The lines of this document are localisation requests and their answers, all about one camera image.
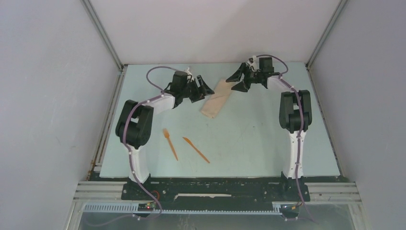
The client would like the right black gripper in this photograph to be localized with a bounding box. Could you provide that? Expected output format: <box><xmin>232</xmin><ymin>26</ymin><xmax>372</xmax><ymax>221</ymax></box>
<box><xmin>226</xmin><ymin>62</ymin><xmax>263</xmax><ymax>93</ymax></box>

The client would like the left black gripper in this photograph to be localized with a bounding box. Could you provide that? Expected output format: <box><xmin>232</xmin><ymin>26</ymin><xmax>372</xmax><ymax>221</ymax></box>
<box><xmin>180</xmin><ymin>75</ymin><xmax>214</xmax><ymax>104</ymax></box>

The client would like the beige cloth napkin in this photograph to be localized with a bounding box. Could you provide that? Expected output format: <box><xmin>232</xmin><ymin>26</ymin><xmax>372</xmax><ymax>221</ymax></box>
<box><xmin>200</xmin><ymin>79</ymin><xmax>234</xmax><ymax>118</ymax></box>

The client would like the orange plastic knife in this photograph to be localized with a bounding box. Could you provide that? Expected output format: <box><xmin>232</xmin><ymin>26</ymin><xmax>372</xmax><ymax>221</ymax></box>
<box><xmin>183</xmin><ymin>137</ymin><xmax>210</xmax><ymax>163</ymax></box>

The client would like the orange plastic fork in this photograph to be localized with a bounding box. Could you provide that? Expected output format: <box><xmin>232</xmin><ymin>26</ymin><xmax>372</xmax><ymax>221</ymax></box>
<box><xmin>163</xmin><ymin>128</ymin><xmax>179</xmax><ymax>161</ymax></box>

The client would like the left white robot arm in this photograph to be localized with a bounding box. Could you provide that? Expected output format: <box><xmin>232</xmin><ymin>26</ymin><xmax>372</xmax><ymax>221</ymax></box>
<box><xmin>115</xmin><ymin>70</ymin><xmax>214</xmax><ymax>200</ymax></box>

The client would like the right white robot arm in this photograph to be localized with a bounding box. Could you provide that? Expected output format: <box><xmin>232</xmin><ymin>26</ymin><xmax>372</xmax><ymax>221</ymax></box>
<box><xmin>226</xmin><ymin>54</ymin><xmax>312</xmax><ymax>180</ymax></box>

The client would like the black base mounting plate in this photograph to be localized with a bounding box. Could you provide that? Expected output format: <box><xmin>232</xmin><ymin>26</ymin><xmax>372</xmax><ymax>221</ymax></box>
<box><xmin>121</xmin><ymin>176</ymin><xmax>310</xmax><ymax>211</ymax></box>

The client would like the left corner aluminium post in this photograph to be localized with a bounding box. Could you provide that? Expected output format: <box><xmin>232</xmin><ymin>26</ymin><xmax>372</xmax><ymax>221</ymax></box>
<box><xmin>80</xmin><ymin>0</ymin><xmax>124</xmax><ymax>71</ymax></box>

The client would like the corner aluminium post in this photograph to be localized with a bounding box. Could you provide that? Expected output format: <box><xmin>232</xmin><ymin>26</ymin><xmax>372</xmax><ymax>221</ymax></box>
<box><xmin>80</xmin><ymin>0</ymin><xmax>124</xmax><ymax>71</ymax></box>
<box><xmin>306</xmin><ymin>0</ymin><xmax>349</xmax><ymax>70</ymax></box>

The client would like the right corner aluminium post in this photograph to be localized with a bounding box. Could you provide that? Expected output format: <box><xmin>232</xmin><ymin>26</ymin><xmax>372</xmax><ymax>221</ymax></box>
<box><xmin>306</xmin><ymin>0</ymin><xmax>349</xmax><ymax>70</ymax></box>

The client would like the aluminium frame rail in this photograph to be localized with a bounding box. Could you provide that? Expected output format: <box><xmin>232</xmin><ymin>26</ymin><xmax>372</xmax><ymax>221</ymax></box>
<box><xmin>74</xmin><ymin>181</ymin><xmax>361</xmax><ymax>205</ymax></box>

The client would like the white cable duct strip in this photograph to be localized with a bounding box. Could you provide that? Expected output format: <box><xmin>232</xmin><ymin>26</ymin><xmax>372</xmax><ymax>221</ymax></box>
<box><xmin>82</xmin><ymin>202</ymin><xmax>282</xmax><ymax>215</ymax></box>

